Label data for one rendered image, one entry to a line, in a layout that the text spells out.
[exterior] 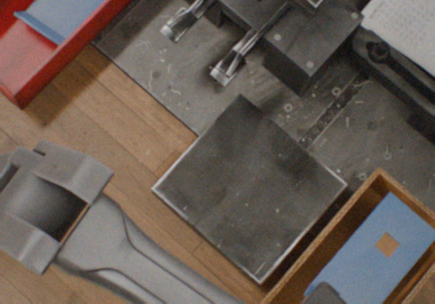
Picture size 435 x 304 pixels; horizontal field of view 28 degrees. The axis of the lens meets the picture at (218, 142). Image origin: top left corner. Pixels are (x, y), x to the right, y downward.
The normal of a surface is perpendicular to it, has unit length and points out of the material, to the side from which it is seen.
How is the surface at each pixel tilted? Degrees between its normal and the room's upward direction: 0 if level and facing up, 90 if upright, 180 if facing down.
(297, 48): 0
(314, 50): 0
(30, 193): 11
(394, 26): 0
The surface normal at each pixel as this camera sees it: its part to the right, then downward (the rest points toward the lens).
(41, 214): 0.33, -0.06
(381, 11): 0.05, -0.25
